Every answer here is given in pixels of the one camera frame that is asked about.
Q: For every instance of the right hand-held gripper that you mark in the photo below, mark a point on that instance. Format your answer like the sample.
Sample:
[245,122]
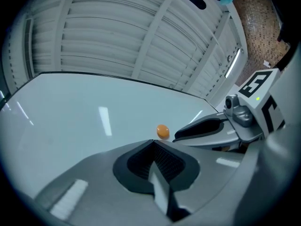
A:
[261,107]

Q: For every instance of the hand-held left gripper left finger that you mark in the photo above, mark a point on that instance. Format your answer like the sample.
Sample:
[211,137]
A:
[98,173]

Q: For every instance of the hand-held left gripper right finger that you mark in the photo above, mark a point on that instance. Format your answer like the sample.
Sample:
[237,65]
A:
[211,168]

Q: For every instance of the orange round magnet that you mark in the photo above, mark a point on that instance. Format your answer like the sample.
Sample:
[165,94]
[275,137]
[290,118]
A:
[162,131]

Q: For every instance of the long ceiling strip light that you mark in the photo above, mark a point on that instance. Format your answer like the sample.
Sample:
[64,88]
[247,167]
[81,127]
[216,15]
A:
[232,65]

